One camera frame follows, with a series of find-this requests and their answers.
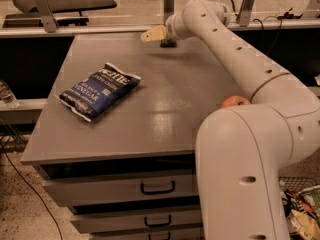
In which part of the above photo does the yellow snack bag in basket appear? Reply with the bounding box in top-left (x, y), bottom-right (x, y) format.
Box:
top-left (287, 210), bottom-right (320, 240)

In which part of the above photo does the red apple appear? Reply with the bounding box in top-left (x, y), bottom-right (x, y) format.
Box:
top-left (221, 95), bottom-right (250, 108)

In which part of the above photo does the left metal bracket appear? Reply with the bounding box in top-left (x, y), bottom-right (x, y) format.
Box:
top-left (34, 0), bottom-right (58, 33)

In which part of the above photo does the plastic water bottle left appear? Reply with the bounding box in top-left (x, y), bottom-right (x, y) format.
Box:
top-left (0, 80), bottom-right (19, 109)

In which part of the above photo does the red snack bag in basket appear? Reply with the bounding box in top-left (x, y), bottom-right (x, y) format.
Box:
top-left (282, 189), bottom-right (315, 218)

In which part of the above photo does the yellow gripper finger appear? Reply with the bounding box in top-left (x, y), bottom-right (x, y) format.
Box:
top-left (141, 25), bottom-right (167, 42)

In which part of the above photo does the green snack bag in basket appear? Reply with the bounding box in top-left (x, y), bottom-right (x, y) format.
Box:
top-left (299, 185), bottom-right (320, 219)

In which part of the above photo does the blue kettle chips bag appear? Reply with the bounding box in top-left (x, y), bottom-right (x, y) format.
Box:
top-left (59, 63), bottom-right (141, 122)

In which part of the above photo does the bottom drawer black handle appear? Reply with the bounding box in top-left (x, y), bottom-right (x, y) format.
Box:
top-left (148, 232), bottom-right (171, 240)

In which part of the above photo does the drawer black handle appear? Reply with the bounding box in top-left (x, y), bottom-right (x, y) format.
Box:
top-left (148, 232), bottom-right (171, 240)
top-left (140, 181), bottom-right (176, 195)
top-left (144, 215), bottom-right (172, 228)

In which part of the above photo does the top drawer black handle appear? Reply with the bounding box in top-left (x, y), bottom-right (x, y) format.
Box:
top-left (140, 181), bottom-right (176, 195)

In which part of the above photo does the middle metal bracket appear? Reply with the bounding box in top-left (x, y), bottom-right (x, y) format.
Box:
top-left (163, 0), bottom-right (175, 21)

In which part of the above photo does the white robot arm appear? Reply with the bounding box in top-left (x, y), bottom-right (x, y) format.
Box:
top-left (141, 0), bottom-right (320, 240)

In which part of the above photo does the middle drawer black handle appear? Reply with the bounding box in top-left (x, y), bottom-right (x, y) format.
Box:
top-left (144, 215), bottom-right (172, 228)

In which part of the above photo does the metal bracket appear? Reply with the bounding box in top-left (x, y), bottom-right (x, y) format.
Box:
top-left (237, 0), bottom-right (255, 27)
top-left (34, 0), bottom-right (58, 33)
top-left (163, 0), bottom-right (175, 21)

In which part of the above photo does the right metal bracket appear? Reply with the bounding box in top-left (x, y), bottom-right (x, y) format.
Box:
top-left (237, 0), bottom-right (255, 27)

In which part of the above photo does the grey drawer cabinet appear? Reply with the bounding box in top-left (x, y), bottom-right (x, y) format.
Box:
top-left (21, 33), bottom-right (240, 240)

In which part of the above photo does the wire basket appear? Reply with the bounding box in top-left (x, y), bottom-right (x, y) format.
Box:
top-left (279, 177), bottom-right (317, 191)

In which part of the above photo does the black cable on rail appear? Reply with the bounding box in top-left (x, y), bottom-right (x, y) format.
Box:
top-left (226, 0), bottom-right (303, 57)

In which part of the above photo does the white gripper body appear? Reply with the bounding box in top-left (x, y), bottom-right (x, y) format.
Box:
top-left (165, 11), bottom-right (194, 40)

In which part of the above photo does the black floor cable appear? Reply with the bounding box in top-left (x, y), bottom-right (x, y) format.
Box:
top-left (0, 140), bottom-right (64, 240)

